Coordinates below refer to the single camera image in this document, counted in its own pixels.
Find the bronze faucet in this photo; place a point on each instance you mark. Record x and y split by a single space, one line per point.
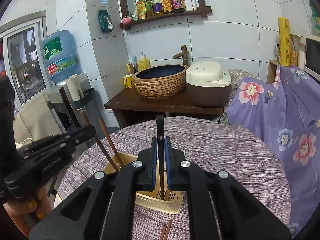
184 54

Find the purple striped tablecloth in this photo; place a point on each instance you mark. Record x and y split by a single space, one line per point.
197 139

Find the green hanging packet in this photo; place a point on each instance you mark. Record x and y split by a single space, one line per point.
106 24

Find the yellow soap bottle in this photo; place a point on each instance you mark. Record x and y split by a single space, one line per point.
143 63

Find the brown wooden chopstick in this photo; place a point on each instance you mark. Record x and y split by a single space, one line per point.
163 232
167 230
105 131
98 141

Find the water dispenser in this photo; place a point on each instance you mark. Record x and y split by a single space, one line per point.
59 98

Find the blue water jug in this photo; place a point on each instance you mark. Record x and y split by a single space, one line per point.
59 57

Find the left hand orange glove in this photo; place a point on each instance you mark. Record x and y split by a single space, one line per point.
39 204

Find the white microwave oven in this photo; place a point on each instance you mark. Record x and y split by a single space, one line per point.
311 46

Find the white brown rice cooker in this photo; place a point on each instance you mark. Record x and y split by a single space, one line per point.
208 85

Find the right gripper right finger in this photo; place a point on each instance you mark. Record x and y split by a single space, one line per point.
219 207

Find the wooden framed mirror shelf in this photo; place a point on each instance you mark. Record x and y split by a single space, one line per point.
136 12

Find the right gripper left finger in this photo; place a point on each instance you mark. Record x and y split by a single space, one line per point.
103 206

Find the cream utensil holder basket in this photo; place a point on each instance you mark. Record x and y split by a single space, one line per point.
151 200

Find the purple floral cloth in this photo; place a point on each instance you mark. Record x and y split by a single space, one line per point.
285 116

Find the yellow roll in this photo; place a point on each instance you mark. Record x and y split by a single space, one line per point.
284 42

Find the yellow mug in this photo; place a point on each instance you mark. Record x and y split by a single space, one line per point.
128 81

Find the window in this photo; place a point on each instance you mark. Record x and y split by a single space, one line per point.
23 60

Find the woven basin sink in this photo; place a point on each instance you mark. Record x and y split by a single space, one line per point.
160 82

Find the dark wooden side table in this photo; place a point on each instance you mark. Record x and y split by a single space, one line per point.
131 108

